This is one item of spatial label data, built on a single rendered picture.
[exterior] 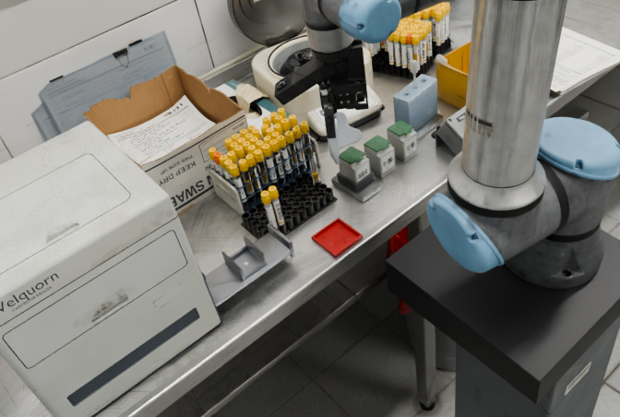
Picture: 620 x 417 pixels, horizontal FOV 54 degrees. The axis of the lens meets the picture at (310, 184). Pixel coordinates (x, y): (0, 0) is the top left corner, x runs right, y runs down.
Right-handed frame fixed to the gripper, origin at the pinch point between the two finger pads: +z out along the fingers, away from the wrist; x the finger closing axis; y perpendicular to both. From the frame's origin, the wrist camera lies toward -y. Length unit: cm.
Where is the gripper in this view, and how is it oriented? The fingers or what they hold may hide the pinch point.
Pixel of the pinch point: (333, 140)
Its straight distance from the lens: 115.2
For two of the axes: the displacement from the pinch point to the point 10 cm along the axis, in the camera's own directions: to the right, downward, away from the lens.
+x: 0.2, -6.6, 7.5
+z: 1.5, 7.5, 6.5
